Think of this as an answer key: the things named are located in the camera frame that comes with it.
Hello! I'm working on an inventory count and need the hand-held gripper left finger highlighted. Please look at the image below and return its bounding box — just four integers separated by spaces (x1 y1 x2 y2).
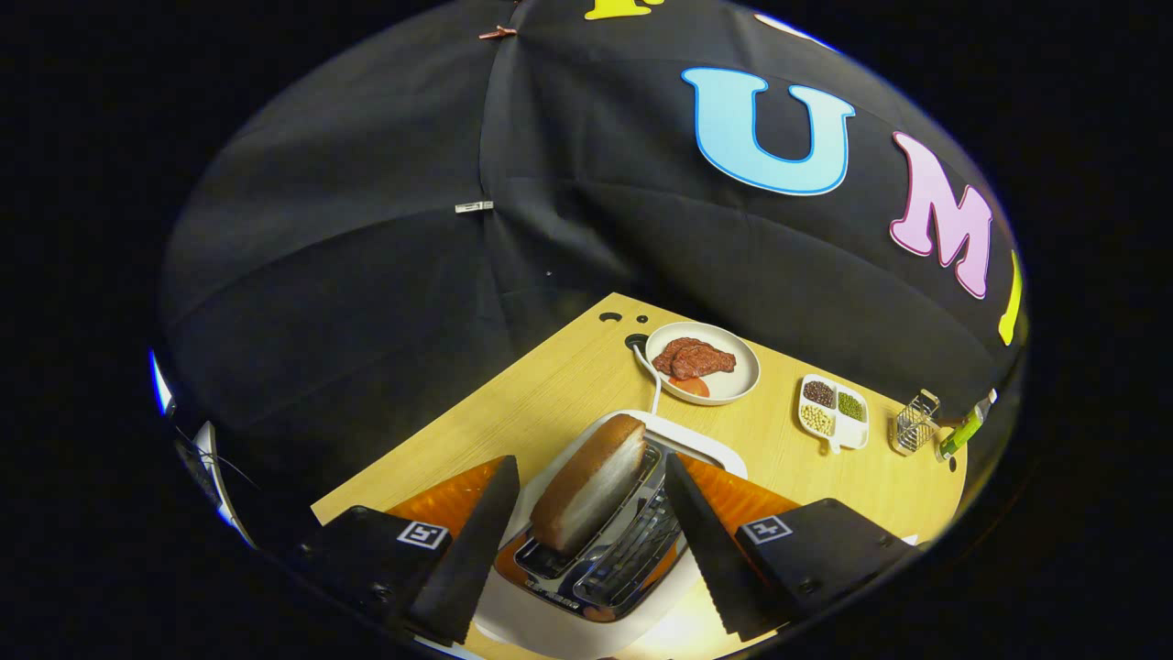
293 455 521 647

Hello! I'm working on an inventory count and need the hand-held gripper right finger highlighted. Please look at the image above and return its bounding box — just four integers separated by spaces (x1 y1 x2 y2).
664 452 917 643

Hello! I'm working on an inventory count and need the white toaster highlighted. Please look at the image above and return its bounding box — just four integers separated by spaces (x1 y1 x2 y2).
472 409 748 656

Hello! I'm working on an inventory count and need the toasted bread slice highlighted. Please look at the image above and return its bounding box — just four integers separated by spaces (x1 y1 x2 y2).
531 413 648 556

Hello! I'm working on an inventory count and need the round white plate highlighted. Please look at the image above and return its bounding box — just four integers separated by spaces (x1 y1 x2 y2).
644 322 762 406

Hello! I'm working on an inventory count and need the white divided bean dish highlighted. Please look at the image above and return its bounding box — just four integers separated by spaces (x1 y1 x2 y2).
798 374 870 455

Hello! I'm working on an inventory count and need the brown meat piece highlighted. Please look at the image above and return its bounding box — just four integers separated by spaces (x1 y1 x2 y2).
652 337 737 380

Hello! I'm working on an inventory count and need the green-labelled plastic bottle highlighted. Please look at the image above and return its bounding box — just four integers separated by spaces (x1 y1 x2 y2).
935 394 995 462

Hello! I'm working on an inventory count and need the white toaster cable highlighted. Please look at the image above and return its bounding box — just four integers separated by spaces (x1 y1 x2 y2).
632 344 663 415

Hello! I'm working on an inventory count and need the metal wire utensil holder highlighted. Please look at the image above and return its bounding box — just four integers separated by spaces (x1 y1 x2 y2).
893 390 942 457

